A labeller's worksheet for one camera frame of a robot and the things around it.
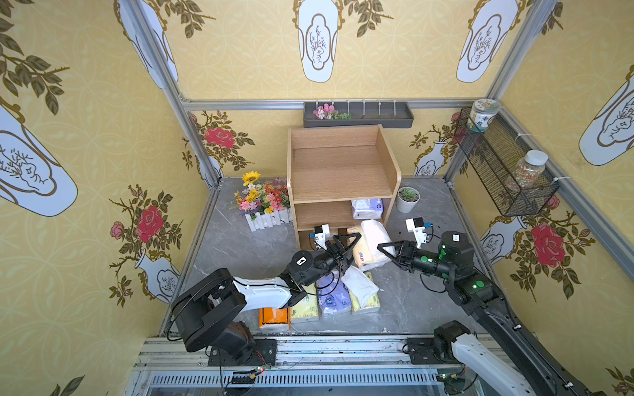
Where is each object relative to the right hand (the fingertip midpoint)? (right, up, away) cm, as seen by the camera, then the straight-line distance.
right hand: (382, 246), depth 70 cm
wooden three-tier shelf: (-15, +24, +12) cm, 31 cm away
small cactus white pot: (+19, +14, +34) cm, 41 cm away
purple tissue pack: (-13, -18, +10) cm, 24 cm away
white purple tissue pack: (-2, +10, +12) cm, 16 cm away
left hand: (-7, +2, +3) cm, 8 cm away
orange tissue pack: (-31, -22, +5) cm, 38 cm away
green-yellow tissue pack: (-21, -21, +9) cm, 31 cm away
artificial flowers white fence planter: (-38, +12, +23) cm, 46 cm away
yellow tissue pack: (-4, -16, +8) cm, 19 cm away
